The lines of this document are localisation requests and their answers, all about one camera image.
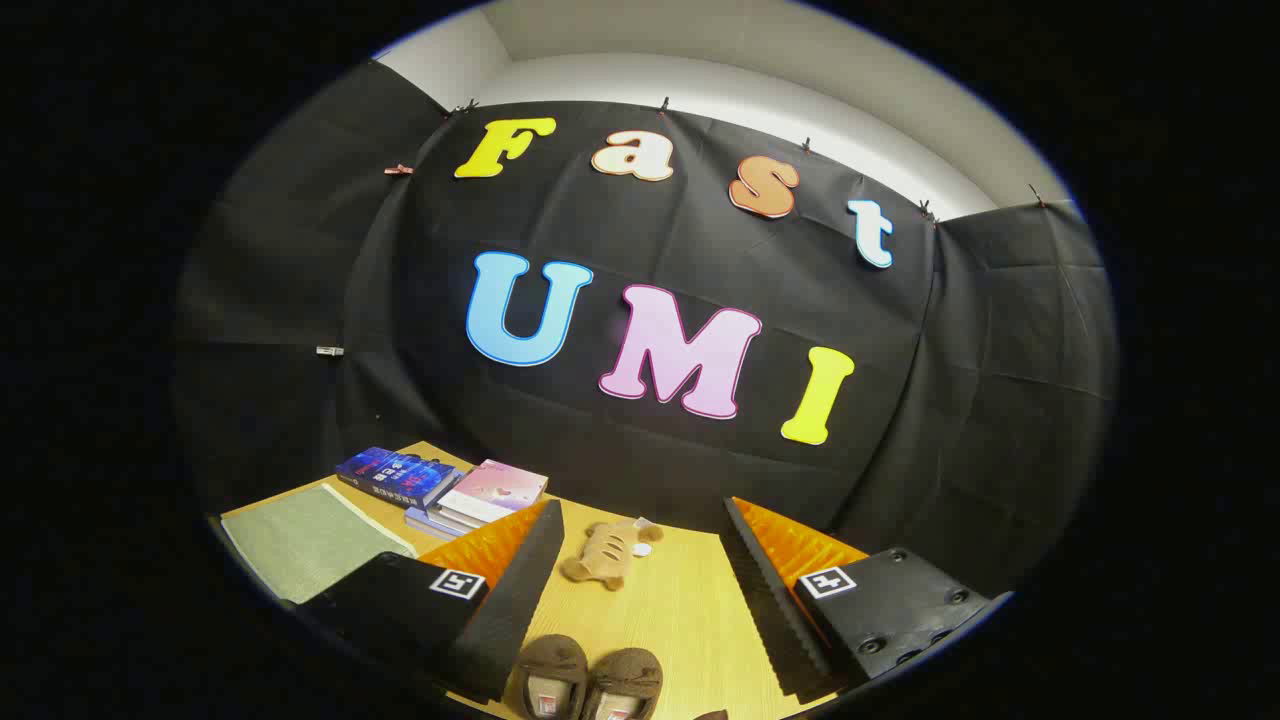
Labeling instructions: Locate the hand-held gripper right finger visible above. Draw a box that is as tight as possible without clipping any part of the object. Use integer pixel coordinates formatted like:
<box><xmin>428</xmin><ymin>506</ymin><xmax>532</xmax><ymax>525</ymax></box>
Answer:
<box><xmin>720</xmin><ymin>495</ymin><xmax>1013</xmax><ymax>704</ymax></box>

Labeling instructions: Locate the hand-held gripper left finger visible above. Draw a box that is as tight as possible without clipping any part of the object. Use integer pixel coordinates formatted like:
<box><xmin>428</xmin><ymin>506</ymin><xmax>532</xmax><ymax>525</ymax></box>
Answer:
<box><xmin>295</xmin><ymin>498</ymin><xmax>566</xmax><ymax>704</ymax></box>

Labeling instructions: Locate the brown fuzzy shoe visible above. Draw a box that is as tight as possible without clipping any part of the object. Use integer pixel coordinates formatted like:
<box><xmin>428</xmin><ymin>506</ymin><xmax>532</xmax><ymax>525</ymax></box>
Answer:
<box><xmin>513</xmin><ymin>635</ymin><xmax>589</xmax><ymax>720</ymax></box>
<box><xmin>583</xmin><ymin>648</ymin><xmax>664</xmax><ymax>720</ymax></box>

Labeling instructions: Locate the green fabric storage box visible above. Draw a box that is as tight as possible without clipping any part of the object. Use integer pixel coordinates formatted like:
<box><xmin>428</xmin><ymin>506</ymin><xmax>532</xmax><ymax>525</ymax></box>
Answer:
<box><xmin>220</xmin><ymin>484</ymin><xmax>419</xmax><ymax>606</ymax></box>

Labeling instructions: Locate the brown plush toy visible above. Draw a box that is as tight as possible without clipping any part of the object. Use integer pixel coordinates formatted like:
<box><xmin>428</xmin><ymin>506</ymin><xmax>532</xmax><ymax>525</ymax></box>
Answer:
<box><xmin>560</xmin><ymin>517</ymin><xmax>664</xmax><ymax>591</ymax></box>

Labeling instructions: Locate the white paperback book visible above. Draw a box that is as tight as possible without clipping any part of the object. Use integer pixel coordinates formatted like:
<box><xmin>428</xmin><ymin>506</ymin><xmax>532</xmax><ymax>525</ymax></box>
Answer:
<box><xmin>425</xmin><ymin>498</ymin><xmax>483</xmax><ymax>532</ymax></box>

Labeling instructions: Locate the pink cover book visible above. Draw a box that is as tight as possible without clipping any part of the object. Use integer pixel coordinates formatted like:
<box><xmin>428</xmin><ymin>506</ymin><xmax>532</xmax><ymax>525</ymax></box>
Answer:
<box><xmin>437</xmin><ymin>459</ymin><xmax>549</xmax><ymax>524</ymax></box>

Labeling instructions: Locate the pale blue cover book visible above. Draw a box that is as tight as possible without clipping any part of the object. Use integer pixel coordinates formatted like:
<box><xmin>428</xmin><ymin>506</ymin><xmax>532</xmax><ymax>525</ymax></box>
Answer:
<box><xmin>404</xmin><ymin>506</ymin><xmax>467</xmax><ymax>542</ymax></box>

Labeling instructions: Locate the dark blue book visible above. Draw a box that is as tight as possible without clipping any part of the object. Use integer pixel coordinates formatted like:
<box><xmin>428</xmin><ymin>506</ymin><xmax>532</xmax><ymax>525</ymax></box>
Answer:
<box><xmin>335</xmin><ymin>446</ymin><xmax>466</xmax><ymax>509</ymax></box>

